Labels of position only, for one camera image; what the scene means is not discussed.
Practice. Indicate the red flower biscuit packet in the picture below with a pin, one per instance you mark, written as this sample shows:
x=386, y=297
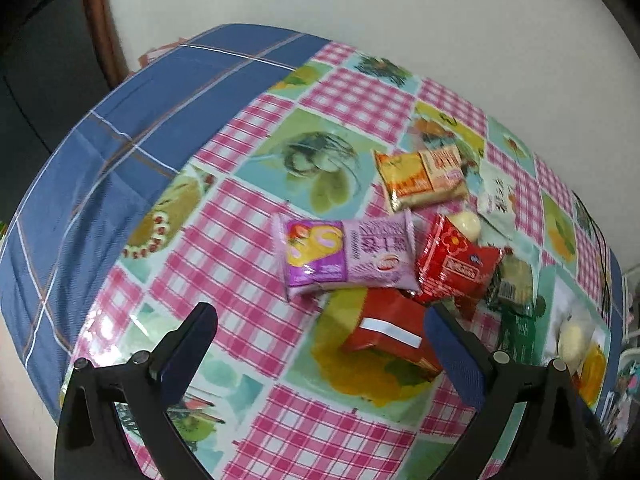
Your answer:
x=451, y=266

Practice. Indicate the green edged clear biscuit packet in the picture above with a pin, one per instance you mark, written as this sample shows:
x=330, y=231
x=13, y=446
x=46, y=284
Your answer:
x=512, y=287

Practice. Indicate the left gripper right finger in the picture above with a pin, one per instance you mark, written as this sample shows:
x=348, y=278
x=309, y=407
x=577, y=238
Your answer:
x=550, y=441

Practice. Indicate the dark green snack packet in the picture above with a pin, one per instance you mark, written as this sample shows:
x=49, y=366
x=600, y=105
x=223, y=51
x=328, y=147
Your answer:
x=517, y=336

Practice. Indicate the red box snack packet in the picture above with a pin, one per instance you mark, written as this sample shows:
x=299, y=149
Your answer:
x=391, y=323

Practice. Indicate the purple cake snack packet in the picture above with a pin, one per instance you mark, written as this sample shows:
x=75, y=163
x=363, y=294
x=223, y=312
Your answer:
x=320, y=255

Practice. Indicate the small round white candy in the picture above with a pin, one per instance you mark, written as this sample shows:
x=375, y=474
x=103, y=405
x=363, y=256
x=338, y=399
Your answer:
x=467, y=223

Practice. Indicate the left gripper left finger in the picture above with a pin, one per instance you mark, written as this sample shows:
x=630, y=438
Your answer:
x=91, y=443

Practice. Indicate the patchwork plastic tablecloth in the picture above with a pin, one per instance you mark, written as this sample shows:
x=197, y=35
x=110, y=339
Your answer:
x=276, y=396

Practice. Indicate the teal cardboard box tray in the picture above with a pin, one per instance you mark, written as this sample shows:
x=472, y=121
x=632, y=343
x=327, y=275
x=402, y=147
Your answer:
x=558, y=296

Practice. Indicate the orange cream cake packet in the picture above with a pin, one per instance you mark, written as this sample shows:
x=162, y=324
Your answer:
x=422, y=178

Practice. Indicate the blue plaid cloth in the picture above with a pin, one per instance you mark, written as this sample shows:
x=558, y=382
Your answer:
x=110, y=169

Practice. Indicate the yellow cake snack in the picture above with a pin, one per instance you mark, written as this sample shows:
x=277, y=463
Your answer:
x=589, y=379

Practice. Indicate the clear round pastry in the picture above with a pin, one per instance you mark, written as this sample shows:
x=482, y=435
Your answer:
x=575, y=334

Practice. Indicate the white persimmon snack packet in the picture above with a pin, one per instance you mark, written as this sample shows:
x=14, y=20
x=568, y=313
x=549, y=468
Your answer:
x=496, y=202

